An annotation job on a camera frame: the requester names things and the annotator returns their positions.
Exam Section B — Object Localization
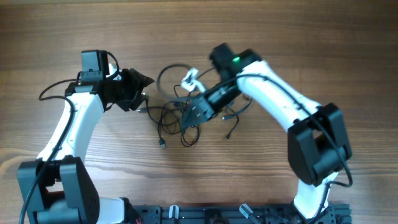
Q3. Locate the thin black micro USB cable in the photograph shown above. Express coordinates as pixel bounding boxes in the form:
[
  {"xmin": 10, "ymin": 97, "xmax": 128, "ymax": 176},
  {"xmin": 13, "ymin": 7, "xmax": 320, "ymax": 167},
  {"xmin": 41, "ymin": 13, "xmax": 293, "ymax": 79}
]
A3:
[{"xmin": 172, "ymin": 83, "xmax": 254, "ymax": 141}]

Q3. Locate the black USB-A cable blue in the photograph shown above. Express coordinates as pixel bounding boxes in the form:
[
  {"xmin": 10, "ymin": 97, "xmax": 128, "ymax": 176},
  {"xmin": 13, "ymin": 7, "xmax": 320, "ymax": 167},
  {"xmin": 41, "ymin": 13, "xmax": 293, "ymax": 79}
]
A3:
[{"xmin": 139, "ymin": 96, "xmax": 201, "ymax": 149}]

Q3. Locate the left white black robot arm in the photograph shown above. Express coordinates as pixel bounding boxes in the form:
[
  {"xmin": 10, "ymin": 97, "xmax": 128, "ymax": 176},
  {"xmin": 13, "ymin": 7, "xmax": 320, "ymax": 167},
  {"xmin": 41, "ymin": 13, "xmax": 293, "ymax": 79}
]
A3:
[{"xmin": 17, "ymin": 50, "xmax": 154, "ymax": 223}]

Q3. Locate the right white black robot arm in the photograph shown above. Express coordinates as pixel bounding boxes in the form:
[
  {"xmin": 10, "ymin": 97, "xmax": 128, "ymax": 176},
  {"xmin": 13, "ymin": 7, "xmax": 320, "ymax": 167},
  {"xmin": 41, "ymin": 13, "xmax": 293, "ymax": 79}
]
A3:
[{"xmin": 181, "ymin": 43, "xmax": 353, "ymax": 223}]

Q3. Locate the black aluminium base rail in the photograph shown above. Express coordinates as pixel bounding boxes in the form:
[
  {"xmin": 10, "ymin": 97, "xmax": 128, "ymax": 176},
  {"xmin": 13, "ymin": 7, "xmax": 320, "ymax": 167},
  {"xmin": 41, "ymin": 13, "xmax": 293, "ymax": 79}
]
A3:
[{"xmin": 127, "ymin": 203, "xmax": 353, "ymax": 224}]

